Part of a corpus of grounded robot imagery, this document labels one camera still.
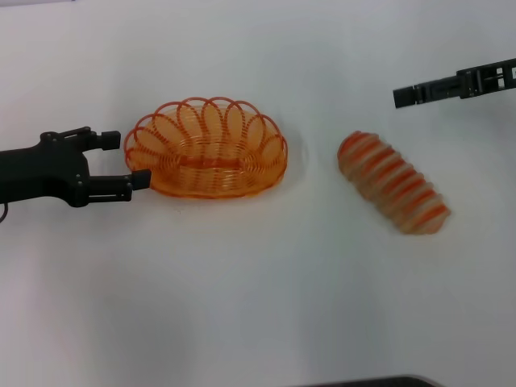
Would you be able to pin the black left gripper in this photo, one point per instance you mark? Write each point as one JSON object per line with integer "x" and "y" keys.
{"x": 44, "y": 171}

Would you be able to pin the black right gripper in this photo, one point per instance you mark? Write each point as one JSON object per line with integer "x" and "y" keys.
{"x": 488, "y": 78}

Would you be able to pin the orange white striped bread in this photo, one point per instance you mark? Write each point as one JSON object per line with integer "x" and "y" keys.
{"x": 391, "y": 181}

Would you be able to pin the dark robot torso edge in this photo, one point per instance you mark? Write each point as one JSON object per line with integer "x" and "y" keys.
{"x": 371, "y": 381}

